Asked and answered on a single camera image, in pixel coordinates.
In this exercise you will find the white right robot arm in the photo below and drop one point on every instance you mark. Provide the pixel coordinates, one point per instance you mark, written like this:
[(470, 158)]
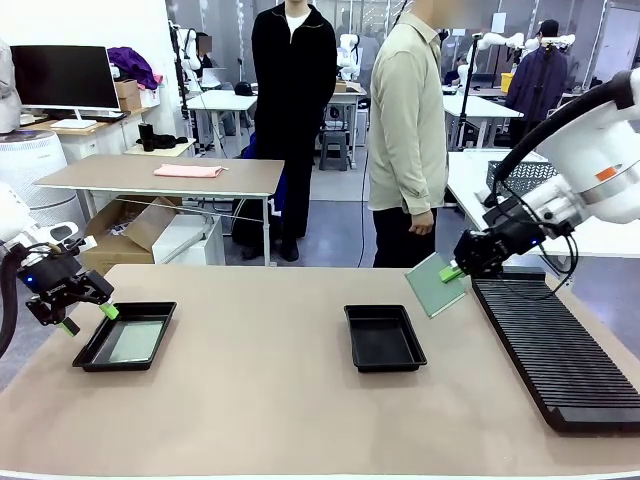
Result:
[(590, 150)]

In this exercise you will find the grey background desk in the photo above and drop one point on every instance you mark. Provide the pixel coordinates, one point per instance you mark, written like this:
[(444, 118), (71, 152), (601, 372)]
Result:
[(350, 97)]

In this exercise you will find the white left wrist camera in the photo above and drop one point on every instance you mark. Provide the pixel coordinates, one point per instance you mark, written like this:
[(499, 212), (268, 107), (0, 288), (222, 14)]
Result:
[(65, 234)]

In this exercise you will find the black slotted board rack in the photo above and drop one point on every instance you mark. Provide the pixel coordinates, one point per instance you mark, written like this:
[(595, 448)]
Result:
[(560, 350)]

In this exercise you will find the white paper sign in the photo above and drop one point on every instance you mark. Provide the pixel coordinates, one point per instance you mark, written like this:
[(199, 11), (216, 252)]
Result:
[(499, 23)]

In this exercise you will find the white cabinet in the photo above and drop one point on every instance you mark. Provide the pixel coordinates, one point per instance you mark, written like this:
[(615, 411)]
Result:
[(190, 245)]

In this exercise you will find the person in beige shirt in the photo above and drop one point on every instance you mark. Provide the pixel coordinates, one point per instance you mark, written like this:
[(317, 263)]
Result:
[(400, 125)]

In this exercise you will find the beige person right hand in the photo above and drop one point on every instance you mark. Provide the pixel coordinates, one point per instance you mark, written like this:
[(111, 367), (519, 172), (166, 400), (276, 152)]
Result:
[(422, 227)]

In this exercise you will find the black ESD tray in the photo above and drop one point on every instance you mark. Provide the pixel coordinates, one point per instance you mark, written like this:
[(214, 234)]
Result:
[(145, 311), (385, 345)]

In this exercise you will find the purple clothing pile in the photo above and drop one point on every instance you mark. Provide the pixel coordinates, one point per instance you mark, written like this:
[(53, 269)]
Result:
[(130, 62)]

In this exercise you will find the person in navy coat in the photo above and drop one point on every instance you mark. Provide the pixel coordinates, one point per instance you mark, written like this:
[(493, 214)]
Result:
[(537, 85)]

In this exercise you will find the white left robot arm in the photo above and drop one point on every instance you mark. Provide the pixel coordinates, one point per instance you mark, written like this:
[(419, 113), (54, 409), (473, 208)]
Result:
[(10, 210)]

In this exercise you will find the grey plastic stool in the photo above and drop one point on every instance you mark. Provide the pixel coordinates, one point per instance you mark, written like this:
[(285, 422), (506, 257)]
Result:
[(334, 150)]

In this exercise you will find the grey plastic basket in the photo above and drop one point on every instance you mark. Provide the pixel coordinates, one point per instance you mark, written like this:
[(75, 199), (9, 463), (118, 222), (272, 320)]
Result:
[(530, 172)]

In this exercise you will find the black keyboard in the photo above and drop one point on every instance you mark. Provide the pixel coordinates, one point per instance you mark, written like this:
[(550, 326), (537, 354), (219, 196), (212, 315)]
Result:
[(107, 117)]

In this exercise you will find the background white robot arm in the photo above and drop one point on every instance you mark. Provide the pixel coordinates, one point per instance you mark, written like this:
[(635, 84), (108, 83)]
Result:
[(349, 50), (500, 40), (189, 42)]

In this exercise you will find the black cloth bundle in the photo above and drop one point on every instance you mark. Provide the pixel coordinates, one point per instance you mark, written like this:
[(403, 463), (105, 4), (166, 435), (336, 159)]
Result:
[(167, 141)]

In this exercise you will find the grey door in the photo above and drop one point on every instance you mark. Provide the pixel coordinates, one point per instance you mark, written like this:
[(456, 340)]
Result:
[(617, 45)]

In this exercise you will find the grey laptop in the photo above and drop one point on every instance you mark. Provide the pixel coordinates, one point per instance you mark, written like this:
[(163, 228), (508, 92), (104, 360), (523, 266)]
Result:
[(214, 76)]

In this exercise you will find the pink cloth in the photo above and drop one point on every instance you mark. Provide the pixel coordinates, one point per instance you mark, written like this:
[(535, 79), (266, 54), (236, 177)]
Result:
[(187, 171)]

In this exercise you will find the black computer monitor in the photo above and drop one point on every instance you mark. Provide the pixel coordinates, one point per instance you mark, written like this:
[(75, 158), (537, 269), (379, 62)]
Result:
[(65, 75)]

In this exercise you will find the white storage box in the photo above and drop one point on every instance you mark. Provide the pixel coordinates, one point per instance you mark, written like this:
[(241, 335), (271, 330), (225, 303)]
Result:
[(150, 97)]

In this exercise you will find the person in light jacket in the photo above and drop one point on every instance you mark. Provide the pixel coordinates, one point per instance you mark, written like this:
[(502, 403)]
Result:
[(7, 90)]

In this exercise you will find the large cardboard box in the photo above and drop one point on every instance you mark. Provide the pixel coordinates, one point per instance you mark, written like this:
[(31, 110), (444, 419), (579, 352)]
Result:
[(125, 235)]

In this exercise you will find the yellow bin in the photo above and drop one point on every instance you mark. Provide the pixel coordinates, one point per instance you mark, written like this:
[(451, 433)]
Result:
[(507, 84)]

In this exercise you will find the seated background person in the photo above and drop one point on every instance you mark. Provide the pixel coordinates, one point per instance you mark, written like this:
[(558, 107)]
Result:
[(202, 52)]

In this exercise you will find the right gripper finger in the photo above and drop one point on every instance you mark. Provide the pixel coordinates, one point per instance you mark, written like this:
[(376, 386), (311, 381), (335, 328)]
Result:
[(469, 245), (450, 275)]

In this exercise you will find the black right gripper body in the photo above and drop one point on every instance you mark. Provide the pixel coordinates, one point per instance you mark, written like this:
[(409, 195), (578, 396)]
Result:
[(515, 240)]

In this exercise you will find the black tumbler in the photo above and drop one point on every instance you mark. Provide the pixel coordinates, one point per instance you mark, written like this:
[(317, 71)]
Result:
[(146, 137)]

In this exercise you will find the black cap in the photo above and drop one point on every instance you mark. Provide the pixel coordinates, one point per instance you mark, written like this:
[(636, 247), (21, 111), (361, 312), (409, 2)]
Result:
[(245, 89)]

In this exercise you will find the low wooden shelf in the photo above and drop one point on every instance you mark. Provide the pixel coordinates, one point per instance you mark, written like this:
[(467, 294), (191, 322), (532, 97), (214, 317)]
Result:
[(180, 148)]

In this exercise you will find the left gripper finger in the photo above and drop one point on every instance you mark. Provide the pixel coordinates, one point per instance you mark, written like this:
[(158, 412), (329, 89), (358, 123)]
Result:
[(47, 312), (97, 290)]

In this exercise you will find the small cardboard box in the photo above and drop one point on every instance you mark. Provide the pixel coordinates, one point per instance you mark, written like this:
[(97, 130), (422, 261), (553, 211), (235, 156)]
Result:
[(127, 97)]

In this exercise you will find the white desk wooden top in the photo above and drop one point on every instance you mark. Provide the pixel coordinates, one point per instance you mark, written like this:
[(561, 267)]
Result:
[(100, 142)]

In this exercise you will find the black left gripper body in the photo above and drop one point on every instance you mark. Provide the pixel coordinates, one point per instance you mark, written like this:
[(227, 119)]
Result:
[(50, 280)]

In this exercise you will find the white work table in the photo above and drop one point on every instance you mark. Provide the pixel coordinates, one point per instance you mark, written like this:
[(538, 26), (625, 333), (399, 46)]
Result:
[(610, 240)]

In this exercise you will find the beige person right forearm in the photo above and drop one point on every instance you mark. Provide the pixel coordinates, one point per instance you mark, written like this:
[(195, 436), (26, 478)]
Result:
[(435, 190)]

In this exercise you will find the person in black clothes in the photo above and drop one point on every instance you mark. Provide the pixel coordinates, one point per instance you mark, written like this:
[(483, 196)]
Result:
[(295, 75)]

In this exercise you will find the white background table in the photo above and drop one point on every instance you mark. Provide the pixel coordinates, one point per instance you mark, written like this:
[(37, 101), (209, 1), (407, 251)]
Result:
[(220, 100), (475, 106)]

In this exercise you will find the grey side table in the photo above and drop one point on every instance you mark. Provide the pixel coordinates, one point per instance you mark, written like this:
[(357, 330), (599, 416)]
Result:
[(125, 175)]

